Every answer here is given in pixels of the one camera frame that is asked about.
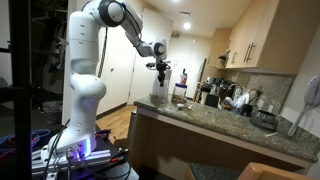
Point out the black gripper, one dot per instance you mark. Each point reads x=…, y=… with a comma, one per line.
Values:
x=161, y=69

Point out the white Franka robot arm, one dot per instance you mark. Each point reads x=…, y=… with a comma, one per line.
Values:
x=83, y=83

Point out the white paper towel roll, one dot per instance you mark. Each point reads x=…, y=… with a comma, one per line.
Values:
x=155, y=83

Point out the bottle with red label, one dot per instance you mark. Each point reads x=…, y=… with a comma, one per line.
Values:
x=183, y=77

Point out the clear jar with blue lid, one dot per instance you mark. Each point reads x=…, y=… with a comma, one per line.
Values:
x=180, y=93

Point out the white door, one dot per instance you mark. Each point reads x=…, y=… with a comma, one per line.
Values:
x=143, y=56

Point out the small white bowl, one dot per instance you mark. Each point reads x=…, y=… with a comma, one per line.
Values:
x=180, y=106

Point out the metal spoon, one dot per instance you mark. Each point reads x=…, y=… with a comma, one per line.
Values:
x=190, y=107

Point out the stainless steel refrigerator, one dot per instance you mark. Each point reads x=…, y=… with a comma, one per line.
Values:
x=201, y=80

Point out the black coffee maker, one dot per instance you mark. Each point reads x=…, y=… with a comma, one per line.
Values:
x=212, y=95

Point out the round ceiling light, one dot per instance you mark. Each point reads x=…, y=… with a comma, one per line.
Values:
x=187, y=25

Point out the metal kitchen faucet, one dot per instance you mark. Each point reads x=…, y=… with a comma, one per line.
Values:
x=234, y=90

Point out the black mug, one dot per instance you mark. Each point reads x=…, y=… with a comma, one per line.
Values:
x=247, y=110

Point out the black robot mounting cart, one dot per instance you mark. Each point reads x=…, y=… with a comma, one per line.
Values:
x=100, y=163

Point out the grey waste bin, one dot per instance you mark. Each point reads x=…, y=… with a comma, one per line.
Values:
x=52, y=112

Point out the white utensil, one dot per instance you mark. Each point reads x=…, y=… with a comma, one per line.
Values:
x=271, y=135

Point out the wooden chair with grey cushion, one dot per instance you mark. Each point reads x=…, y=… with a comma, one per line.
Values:
x=253, y=171

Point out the small wooden wall cabinet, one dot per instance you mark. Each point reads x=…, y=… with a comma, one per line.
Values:
x=218, y=48

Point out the white wall outlet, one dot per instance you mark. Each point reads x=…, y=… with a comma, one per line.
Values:
x=260, y=104
x=270, y=108

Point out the large wooden wall cabinet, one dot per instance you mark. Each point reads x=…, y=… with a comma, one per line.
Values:
x=276, y=36

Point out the black camera stand pole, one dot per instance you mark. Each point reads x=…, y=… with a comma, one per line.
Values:
x=20, y=90

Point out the grey wall phone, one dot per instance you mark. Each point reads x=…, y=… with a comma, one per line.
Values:
x=311, y=95

